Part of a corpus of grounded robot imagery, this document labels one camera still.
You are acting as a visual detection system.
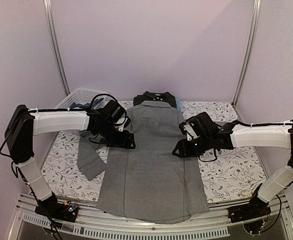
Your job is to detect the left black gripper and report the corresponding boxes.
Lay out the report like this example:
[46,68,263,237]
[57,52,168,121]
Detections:
[96,122,136,150]

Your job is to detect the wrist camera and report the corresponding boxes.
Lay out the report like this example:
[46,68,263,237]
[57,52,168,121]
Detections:
[114,116,131,132]
[179,121,197,141]

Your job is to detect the blue checked shirt in basket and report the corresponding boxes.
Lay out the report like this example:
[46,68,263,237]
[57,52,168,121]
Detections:
[69,97,104,109]

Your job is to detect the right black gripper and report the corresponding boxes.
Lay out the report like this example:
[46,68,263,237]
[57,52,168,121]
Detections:
[173,133,213,158]

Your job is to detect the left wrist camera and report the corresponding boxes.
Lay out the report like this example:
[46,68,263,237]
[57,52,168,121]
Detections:
[114,116,131,132]

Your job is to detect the grey long sleeve shirt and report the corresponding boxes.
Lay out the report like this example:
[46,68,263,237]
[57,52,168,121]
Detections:
[77,101,209,224]

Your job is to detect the folded black striped shirt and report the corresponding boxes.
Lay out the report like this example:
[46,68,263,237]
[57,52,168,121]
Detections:
[133,91,177,108]

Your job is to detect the right aluminium frame post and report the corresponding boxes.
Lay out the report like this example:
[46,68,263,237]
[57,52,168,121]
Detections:
[232,0,262,109]

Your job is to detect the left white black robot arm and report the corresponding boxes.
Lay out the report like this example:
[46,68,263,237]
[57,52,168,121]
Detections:
[1,94,136,217]

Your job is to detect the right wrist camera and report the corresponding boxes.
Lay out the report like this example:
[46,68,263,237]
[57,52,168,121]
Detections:
[179,121,197,141]

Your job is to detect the left aluminium frame post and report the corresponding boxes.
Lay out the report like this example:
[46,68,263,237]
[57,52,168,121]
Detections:
[43,0,71,96]

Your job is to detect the folded light blue shirt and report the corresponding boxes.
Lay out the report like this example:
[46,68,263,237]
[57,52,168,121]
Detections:
[175,98,182,113]

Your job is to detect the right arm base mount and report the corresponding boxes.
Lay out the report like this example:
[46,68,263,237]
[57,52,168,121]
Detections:
[227,184,271,223]

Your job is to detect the aluminium frame post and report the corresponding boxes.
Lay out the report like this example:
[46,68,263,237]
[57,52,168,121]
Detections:
[232,0,262,109]
[43,0,71,96]

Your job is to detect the aluminium front rail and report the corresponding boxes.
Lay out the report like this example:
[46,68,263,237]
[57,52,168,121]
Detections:
[8,193,293,240]

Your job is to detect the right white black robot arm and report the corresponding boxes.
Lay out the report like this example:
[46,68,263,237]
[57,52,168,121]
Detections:
[172,112,293,218]

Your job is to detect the white plastic laundry basket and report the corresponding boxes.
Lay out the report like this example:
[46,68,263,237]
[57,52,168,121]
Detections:
[54,88,107,109]

